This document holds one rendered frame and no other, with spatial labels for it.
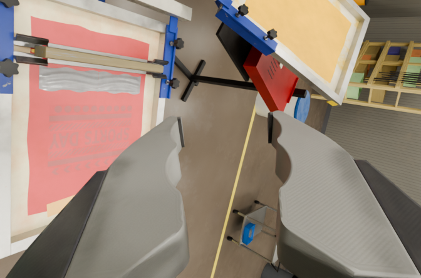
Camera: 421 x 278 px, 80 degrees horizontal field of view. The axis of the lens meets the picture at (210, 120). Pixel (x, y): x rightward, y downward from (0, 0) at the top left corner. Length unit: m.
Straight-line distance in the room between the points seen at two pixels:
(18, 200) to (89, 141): 0.26
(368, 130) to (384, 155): 0.76
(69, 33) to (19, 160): 0.41
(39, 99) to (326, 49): 1.30
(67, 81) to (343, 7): 1.44
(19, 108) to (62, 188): 0.31
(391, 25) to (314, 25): 7.51
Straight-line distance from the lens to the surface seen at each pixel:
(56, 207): 1.05
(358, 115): 8.27
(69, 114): 0.96
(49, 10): 0.92
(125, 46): 1.03
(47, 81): 0.91
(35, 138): 0.94
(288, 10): 1.40
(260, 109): 3.95
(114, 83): 1.01
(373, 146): 8.16
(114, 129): 1.05
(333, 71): 1.52
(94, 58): 0.85
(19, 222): 1.03
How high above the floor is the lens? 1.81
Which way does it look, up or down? 36 degrees down
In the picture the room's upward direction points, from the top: 105 degrees clockwise
